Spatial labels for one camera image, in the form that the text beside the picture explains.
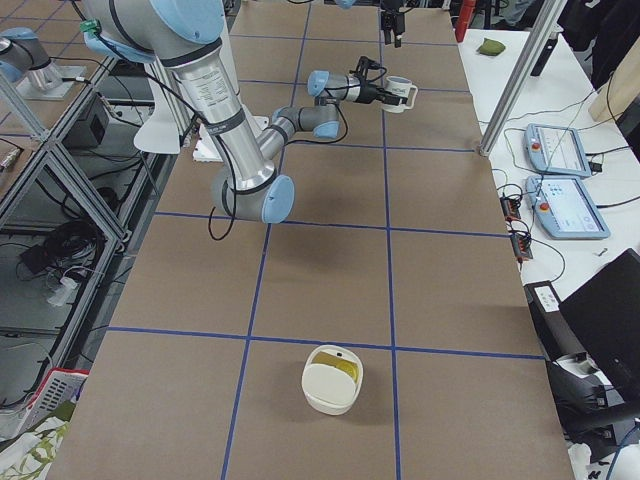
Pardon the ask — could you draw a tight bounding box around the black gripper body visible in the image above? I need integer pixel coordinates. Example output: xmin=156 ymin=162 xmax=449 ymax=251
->
xmin=380 ymin=0 xmax=405 ymax=31
xmin=359 ymin=83 xmax=385 ymax=104

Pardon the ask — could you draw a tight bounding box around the white HOME mug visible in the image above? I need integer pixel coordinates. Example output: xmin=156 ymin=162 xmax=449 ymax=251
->
xmin=382 ymin=76 xmax=418 ymax=114

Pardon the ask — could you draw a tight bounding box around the yellow lemon slice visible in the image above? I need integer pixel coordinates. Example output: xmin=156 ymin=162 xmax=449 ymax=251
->
xmin=312 ymin=351 xmax=360 ymax=382

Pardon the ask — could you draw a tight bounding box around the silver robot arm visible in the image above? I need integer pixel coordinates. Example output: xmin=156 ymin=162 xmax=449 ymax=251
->
xmin=79 ymin=1 xmax=407 ymax=224

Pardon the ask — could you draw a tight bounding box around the red cylinder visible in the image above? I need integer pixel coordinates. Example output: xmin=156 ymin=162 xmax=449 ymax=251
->
xmin=454 ymin=0 xmax=476 ymax=43

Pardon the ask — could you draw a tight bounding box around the green bean bag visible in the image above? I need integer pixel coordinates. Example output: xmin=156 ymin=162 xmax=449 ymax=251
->
xmin=477 ymin=38 xmax=506 ymax=57

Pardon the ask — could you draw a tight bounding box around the far blue teach pendant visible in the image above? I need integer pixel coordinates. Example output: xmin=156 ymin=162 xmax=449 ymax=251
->
xmin=524 ymin=123 xmax=591 ymax=178

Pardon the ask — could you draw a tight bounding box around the blue teach pendant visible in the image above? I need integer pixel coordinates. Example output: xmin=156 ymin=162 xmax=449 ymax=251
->
xmin=525 ymin=175 xmax=611 ymax=240
xmin=524 ymin=123 xmax=591 ymax=178

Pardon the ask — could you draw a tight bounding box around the near blue teach pendant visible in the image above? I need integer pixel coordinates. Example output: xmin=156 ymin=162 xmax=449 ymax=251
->
xmin=525 ymin=175 xmax=611 ymax=240

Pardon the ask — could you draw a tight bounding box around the wooden board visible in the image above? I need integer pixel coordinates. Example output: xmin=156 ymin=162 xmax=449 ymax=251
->
xmin=589 ymin=39 xmax=639 ymax=122

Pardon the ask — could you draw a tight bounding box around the cream oval container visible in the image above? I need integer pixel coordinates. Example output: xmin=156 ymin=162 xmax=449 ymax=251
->
xmin=301 ymin=344 xmax=364 ymax=416

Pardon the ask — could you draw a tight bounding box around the black Huawei monitor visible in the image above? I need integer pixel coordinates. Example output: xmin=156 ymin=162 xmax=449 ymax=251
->
xmin=560 ymin=248 xmax=639 ymax=398

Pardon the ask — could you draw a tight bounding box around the white basket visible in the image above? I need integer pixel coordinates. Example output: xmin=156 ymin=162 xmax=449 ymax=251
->
xmin=18 ymin=368 xmax=89 ymax=433

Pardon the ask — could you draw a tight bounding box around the aluminium frame post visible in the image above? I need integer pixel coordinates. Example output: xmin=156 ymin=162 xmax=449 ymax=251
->
xmin=477 ymin=0 xmax=567 ymax=157

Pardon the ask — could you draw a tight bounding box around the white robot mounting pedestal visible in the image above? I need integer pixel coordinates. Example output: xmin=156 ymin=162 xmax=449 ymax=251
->
xmin=189 ymin=34 xmax=274 ymax=165

